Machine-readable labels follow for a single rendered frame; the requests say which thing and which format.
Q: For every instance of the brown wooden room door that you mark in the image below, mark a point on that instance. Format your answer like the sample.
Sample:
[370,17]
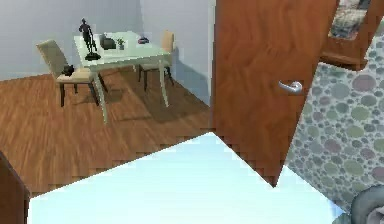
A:
[260,66]

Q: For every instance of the grey round object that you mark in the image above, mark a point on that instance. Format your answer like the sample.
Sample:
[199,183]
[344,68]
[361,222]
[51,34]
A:
[368,205]

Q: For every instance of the black human statue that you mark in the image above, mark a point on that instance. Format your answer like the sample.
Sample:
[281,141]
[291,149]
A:
[88,36]

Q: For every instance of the white dining table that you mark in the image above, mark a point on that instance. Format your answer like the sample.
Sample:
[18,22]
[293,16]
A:
[133,53]

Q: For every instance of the small potted houseplant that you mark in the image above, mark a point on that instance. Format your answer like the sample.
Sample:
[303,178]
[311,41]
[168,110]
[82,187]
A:
[121,43]

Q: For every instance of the dark brown wooden furniture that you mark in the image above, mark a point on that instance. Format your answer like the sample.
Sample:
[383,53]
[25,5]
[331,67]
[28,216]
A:
[11,193]

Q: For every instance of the black object on chair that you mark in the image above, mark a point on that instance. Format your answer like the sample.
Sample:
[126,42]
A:
[68,70]

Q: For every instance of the beige dining chair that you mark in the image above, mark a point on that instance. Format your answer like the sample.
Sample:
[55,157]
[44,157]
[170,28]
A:
[167,41]
[56,61]

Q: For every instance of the dark small bowl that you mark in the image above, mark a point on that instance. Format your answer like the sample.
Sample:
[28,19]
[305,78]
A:
[143,40]

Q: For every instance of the brown wooden framed furniture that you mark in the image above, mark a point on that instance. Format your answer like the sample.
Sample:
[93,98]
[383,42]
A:
[350,43]

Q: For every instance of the dark box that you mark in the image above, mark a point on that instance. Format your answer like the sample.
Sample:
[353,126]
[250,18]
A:
[107,43]

